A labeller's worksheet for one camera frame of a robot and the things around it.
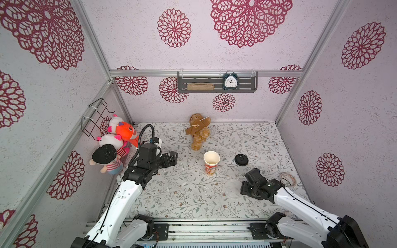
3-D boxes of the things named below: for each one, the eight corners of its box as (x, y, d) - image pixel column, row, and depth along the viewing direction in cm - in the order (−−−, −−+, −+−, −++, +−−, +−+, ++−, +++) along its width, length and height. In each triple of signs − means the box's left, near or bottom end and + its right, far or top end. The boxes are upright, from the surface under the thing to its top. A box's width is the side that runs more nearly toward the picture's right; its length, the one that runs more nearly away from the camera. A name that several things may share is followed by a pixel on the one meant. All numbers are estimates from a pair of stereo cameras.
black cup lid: (235, 166, 99) (236, 164, 98) (234, 155, 104) (234, 154, 103) (248, 166, 99) (249, 164, 98) (246, 155, 104) (247, 154, 103)
